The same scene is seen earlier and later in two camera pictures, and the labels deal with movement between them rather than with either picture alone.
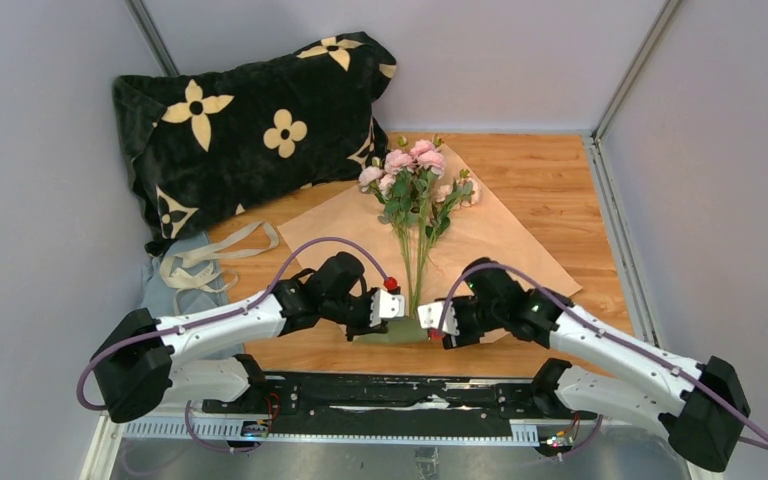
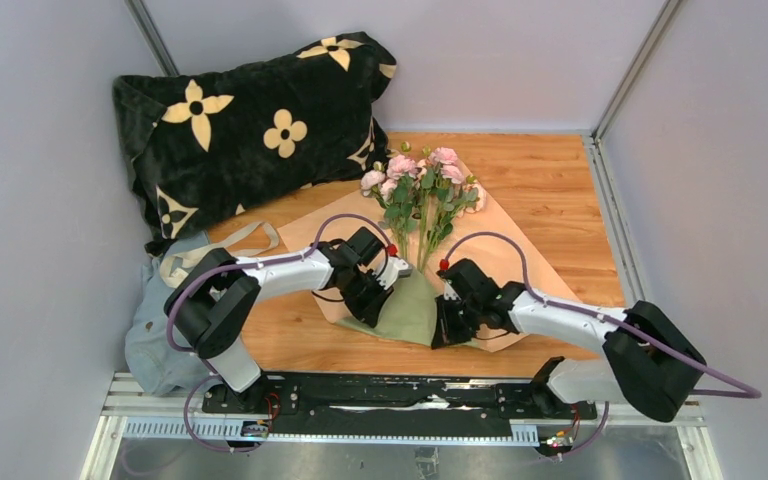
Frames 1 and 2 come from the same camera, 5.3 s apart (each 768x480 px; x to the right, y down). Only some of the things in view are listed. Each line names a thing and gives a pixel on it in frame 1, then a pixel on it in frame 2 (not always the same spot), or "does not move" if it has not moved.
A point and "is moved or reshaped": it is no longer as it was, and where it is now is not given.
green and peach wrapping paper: (485, 231) is moved or reshaped
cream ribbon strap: (198, 275) does not move
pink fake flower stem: (464, 191) is moved or reshaped
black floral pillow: (205, 143) does not move
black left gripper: (365, 328) → (369, 312)
